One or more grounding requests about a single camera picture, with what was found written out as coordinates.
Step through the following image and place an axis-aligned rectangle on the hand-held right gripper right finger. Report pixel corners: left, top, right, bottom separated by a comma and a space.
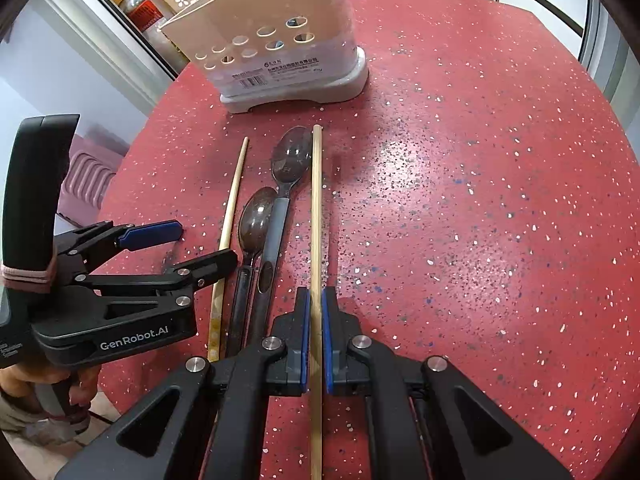
322, 287, 573, 480

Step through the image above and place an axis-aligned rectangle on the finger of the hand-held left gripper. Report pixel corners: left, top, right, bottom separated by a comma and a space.
75, 248, 239, 307
54, 220, 184, 267

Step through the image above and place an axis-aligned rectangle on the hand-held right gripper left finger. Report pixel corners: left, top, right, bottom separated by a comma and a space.
55, 287, 312, 480

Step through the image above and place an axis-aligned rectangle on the wooden chopstick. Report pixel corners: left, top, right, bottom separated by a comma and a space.
206, 136, 250, 362
309, 124, 324, 480

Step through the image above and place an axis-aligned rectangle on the steel spoon with black handle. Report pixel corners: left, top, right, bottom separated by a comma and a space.
223, 186, 278, 358

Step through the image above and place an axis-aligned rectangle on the large spoon with slotted handle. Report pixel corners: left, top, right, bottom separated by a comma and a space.
248, 126, 314, 346

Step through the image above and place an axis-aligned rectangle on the beige plastic utensil holder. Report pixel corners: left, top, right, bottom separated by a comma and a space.
159, 0, 370, 114

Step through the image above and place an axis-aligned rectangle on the person's left hand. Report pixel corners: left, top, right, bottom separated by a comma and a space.
0, 364, 102, 408

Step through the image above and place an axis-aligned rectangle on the pink plastic stool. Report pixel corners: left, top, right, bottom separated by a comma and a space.
55, 135, 126, 229

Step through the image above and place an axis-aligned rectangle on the pink elastic band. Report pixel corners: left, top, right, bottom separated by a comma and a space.
0, 263, 57, 295

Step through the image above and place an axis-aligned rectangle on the red plastic basket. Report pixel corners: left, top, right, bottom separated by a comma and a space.
132, 0, 167, 32

